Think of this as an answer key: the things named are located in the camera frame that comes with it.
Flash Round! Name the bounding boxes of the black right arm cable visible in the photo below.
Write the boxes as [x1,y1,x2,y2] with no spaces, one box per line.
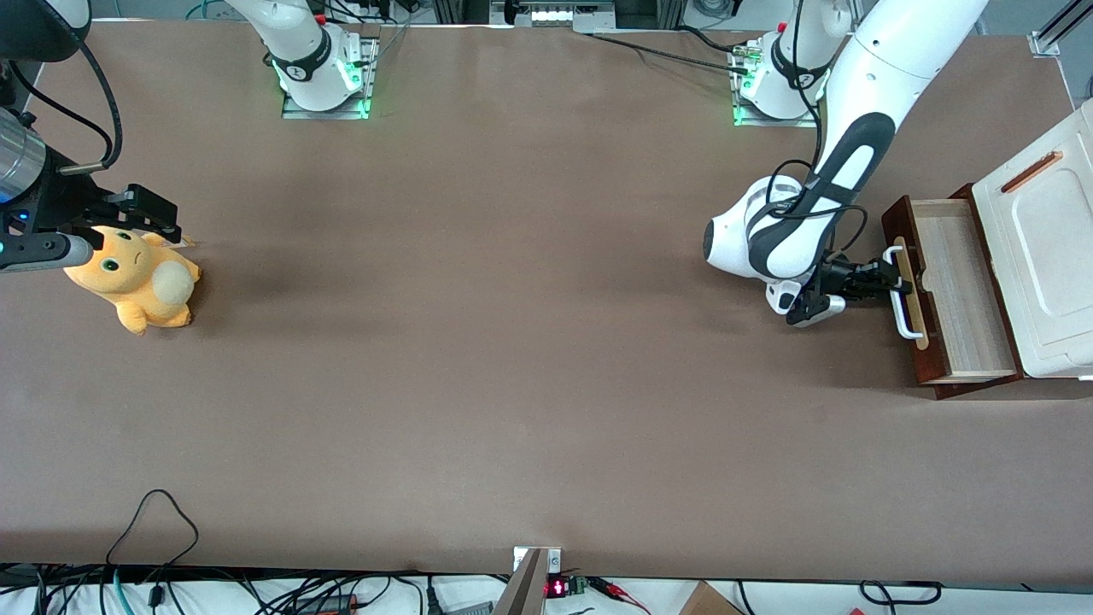
[9,38,126,176]

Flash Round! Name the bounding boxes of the copper slim handle bar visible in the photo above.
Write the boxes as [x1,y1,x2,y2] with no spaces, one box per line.
[1000,151,1065,194]

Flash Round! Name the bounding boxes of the brown cardboard piece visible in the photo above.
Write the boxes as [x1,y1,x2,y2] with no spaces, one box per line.
[678,580,746,615]

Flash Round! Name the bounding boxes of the red wires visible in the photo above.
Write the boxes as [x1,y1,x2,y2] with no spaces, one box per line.
[588,577,652,613]

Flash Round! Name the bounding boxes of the black power adapter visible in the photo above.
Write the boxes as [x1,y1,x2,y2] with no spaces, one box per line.
[290,595,360,615]

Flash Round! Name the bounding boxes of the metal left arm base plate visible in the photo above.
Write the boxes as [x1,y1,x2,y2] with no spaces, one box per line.
[731,41,822,129]

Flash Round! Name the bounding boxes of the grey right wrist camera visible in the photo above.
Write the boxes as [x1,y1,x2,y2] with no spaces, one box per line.
[0,232,95,275]

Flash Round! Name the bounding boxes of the white drawer cabinet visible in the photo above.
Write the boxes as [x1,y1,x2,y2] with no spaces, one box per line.
[971,97,1093,382]

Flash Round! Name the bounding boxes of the white drawer handle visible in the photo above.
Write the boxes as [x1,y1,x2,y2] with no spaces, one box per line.
[883,245,931,341]

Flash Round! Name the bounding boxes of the black flat loop cable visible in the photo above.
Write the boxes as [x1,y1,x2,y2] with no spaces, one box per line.
[857,578,944,608]

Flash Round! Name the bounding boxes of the yellow plush toy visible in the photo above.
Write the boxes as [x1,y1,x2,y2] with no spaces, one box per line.
[61,225,203,336]

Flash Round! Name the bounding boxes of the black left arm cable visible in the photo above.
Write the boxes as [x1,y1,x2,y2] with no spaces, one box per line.
[764,0,870,283]

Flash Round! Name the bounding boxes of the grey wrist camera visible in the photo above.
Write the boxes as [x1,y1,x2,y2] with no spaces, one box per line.
[0,232,95,275]
[766,280,847,329]

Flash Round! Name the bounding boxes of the long black table cable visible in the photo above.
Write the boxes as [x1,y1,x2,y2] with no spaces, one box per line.
[587,32,754,76]

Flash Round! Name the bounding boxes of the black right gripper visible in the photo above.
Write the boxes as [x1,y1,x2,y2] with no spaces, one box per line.
[20,152,184,245]

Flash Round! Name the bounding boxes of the grey camera mount beam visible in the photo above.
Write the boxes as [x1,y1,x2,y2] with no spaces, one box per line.
[490,548,548,615]

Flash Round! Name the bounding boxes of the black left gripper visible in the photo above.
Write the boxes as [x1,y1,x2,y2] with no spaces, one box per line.
[816,254,914,301]

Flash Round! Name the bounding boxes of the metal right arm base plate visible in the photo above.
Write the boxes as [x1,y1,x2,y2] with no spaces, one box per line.
[281,36,379,121]

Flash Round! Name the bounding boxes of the black looped cable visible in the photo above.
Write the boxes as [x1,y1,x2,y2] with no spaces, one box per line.
[106,489,200,571]

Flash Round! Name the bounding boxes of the aluminium frame with light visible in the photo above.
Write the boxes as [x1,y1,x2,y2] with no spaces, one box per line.
[490,0,617,35]

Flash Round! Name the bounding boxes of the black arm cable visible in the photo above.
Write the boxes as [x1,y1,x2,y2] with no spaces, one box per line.
[9,38,126,176]
[764,0,870,283]

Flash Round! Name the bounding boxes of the metal corner bracket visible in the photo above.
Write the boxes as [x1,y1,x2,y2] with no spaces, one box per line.
[1028,0,1093,59]

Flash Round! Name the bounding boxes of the dark wood drawer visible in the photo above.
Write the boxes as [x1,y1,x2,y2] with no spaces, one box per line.
[881,183,1027,401]

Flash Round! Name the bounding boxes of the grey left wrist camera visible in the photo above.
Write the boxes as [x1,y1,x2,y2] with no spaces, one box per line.
[766,280,847,329]

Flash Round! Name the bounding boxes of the silver clamp bracket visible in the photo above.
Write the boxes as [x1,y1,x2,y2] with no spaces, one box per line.
[512,546,564,576]

